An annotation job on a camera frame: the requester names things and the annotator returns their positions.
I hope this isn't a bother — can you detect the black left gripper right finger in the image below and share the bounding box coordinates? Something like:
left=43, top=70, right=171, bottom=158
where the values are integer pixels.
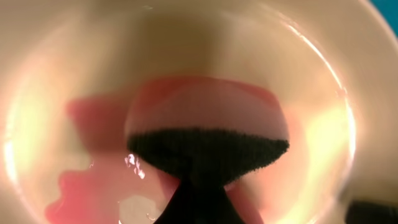
left=201, top=187, right=244, bottom=224

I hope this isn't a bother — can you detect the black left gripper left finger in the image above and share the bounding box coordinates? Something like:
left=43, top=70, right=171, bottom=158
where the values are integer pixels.
left=154, top=180, right=195, bottom=224

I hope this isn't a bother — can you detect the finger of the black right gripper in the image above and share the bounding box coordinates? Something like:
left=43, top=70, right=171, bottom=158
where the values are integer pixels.
left=345, top=201, right=397, bottom=224

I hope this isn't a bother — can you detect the pink green sponge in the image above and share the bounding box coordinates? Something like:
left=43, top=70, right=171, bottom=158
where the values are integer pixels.
left=124, top=76, right=290, bottom=224

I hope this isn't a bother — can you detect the yellow-green plate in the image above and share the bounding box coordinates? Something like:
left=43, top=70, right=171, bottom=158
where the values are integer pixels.
left=1, top=0, right=397, bottom=223

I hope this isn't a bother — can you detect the teal plastic tray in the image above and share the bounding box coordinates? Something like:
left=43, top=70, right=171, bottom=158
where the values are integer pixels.
left=371, top=0, right=398, bottom=35

